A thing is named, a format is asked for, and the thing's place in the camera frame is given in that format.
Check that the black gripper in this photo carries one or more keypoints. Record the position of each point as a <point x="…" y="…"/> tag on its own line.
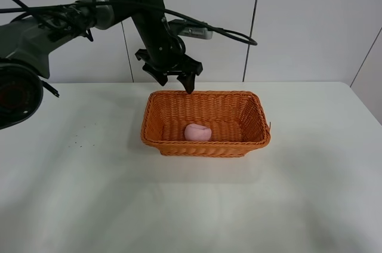
<point x="165" y="51"/>

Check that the pink peach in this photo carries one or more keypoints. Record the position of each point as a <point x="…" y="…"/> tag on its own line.
<point x="195" y="132"/>

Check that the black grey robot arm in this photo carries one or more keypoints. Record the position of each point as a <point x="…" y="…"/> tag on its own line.
<point x="28" y="40"/>

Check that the orange wicker basket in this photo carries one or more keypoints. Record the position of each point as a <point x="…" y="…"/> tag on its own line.
<point x="236" y="119"/>

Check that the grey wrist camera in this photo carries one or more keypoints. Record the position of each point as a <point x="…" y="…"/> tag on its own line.
<point x="189" y="29"/>

